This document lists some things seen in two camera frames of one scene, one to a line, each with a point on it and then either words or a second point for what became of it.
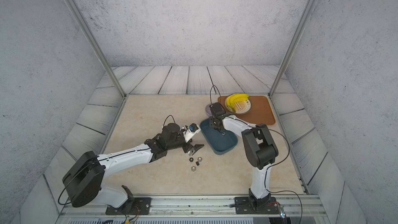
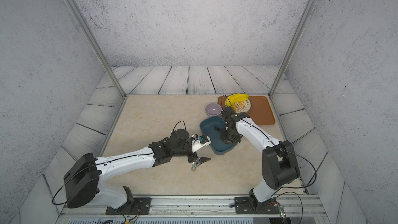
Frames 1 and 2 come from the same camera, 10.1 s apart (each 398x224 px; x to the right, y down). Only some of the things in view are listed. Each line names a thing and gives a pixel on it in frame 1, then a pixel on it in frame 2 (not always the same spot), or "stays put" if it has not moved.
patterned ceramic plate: x=241 y=107 stays put
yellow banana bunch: x=233 y=98 stays put
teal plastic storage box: x=219 y=144 stays put
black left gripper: x=196 y=147 → x=197 y=163
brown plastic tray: x=261 y=111 stays put
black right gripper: x=211 y=123 → x=224 y=139
